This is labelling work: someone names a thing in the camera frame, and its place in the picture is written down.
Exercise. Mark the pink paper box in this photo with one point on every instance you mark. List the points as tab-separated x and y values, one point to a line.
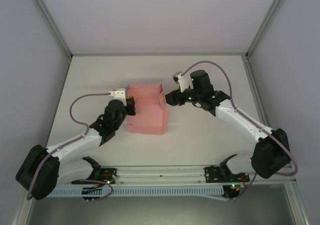
147	115

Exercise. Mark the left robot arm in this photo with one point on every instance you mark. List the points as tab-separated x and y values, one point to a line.
75	142

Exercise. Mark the black electronics module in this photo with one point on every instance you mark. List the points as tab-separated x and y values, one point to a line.
231	193
88	197

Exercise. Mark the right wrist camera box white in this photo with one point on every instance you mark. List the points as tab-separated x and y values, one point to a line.
183	82

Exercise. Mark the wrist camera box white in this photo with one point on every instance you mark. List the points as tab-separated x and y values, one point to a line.
118	95
183	82

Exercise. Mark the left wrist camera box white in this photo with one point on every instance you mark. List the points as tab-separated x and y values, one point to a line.
118	95

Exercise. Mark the aluminium frame crossbar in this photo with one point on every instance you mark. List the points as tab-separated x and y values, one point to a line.
160	54

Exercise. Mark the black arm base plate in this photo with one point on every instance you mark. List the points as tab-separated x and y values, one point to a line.
111	173
212	173

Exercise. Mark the aluminium mounting rail beam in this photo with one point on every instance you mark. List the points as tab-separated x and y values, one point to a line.
160	172

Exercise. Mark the aluminium frame post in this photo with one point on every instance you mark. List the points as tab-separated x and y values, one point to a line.
266	22
52	22

